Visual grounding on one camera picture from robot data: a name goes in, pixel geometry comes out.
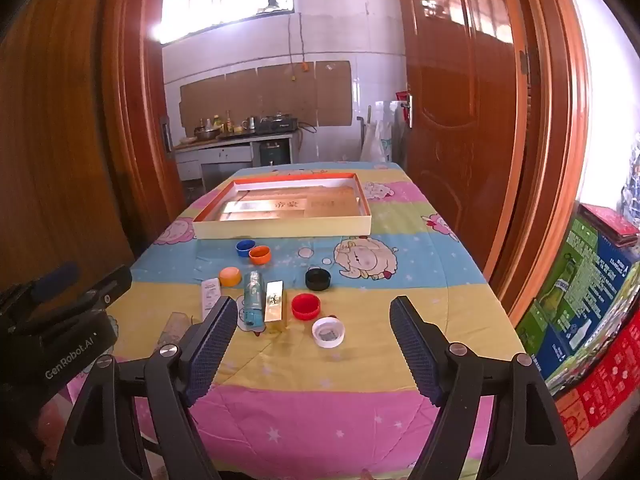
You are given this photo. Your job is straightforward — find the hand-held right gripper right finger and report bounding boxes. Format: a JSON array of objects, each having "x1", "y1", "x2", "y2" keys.
[{"x1": 389, "y1": 295, "x2": 578, "y2": 480}]

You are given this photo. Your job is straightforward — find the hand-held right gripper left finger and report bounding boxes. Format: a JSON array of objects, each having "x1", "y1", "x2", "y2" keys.
[{"x1": 52, "y1": 296, "x2": 239, "y2": 480}]

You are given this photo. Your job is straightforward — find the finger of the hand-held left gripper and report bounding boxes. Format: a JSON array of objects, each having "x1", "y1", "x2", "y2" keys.
[
  {"x1": 42, "y1": 265, "x2": 133, "y2": 326},
  {"x1": 0, "y1": 261, "x2": 81, "y2": 318}
]

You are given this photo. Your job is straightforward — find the silver packet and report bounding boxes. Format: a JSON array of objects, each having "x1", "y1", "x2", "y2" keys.
[{"x1": 159, "y1": 311, "x2": 191, "y2": 351}]

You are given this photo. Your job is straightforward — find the small white box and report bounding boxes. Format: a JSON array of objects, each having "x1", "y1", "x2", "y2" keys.
[{"x1": 201, "y1": 277, "x2": 222, "y2": 322}]

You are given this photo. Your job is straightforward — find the teal tube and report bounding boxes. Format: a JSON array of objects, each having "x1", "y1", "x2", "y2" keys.
[{"x1": 240, "y1": 270, "x2": 266, "y2": 333}]

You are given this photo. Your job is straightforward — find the gold box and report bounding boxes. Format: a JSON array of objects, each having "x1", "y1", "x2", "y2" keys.
[{"x1": 263, "y1": 280, "x2": 290, "y2": 333}]

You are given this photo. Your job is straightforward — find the white bottle cap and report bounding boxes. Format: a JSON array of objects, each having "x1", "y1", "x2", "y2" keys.
[{"x1": 311, "y1": 316, "x2": 346, "y2": 349}]

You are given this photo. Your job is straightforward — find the red bottle cap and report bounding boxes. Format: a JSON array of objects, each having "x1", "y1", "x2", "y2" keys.
[{"x1": 291, "y1": 293, "x2": 321, "y2": 321}]

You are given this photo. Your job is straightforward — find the black bottle cap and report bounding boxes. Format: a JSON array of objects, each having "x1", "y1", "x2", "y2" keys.
[{"x1": 305, "y1": 268, "x2": 332, "y2": 291}]

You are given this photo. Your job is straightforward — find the orange-rimmed cream box tray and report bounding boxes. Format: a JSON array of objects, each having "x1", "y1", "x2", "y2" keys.
[{"x1": 192, "y1": 172, "x2": 373, "y2": 240}]

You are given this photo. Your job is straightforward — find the cartoon sheep printed blanket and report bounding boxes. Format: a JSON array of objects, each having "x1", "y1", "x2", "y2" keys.
[{"x1": 65, "y1": 161, "x2": 541, "y2": 480}]

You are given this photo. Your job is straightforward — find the shiny gold card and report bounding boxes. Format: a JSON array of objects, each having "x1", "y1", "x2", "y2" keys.
[{"x1": 220, "y1": 198, "x2": 307, "y2": 217}]

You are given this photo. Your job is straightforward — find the green printed cardboard box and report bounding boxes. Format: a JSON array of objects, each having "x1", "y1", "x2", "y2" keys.
[{"x1": 515, "y1": 202, "x2": 640, "y2": 396}]

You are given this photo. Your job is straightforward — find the kitchen counter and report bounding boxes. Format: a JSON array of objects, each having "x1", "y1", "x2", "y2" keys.
[{"x1": 172, "y1": 130, "x2": 301, "y2": 193}]

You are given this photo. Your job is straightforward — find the red printed package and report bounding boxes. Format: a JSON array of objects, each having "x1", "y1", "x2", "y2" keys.
[{"x1": 555, "y1": 310, "x2": 640, "y2": 446}]

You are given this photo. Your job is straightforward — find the wooden door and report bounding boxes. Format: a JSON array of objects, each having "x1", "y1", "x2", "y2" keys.
[{"x1": 395, "y1": 0, "x2": 531, "y2": 281}]

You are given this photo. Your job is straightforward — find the white plastic bag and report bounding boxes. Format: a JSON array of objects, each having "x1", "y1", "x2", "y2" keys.
[{"x1": 360, "y1": 120, "x2": 393, "y2": 163}]

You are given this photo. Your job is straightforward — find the black gas stove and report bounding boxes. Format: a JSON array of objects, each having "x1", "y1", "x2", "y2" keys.
[{"x1": 257, "y1": 116, "x2": 299, "y2": 133}]

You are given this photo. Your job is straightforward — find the dark red booklet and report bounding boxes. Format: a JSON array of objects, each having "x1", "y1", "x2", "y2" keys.
[{"x1": 577, "y1": 202, "x2": 640, "y2": 248}]

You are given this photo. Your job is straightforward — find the cardboard sheet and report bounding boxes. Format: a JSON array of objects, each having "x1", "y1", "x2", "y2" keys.
[{"x1": 179, "y1": 60, "x2": 353, "y2": 136}]

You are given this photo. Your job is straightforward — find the window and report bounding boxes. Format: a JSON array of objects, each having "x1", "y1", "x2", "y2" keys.
[{"x1": 161, "y1": 0, "x2": 296, "y2": 43}]

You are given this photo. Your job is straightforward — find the wooden door frame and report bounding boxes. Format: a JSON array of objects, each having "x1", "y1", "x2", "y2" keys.
[{"x1": 102, "y1": 0, "x2": 593, "y2": 313}]

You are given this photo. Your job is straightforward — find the hanging cable with orange plug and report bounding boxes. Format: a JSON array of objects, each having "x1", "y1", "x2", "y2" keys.
[{"x1": 287, "y1": 12, "x2": 308, "y2": 81}]

